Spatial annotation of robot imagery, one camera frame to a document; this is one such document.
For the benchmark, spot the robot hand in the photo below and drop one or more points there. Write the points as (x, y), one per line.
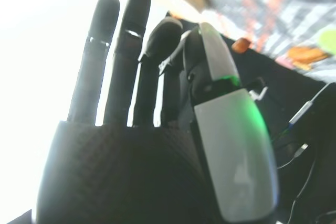
(118, 171)

